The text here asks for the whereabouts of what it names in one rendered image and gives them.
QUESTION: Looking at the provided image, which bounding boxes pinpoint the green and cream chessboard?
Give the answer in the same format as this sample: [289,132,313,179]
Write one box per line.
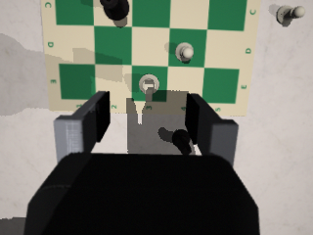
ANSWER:
[41,0,261,117]

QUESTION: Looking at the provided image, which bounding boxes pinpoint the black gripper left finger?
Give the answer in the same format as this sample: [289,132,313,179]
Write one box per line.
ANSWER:
[54,91,111,163]

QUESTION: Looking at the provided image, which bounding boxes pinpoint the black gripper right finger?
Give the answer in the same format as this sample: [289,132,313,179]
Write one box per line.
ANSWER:
[185,93,239,167]

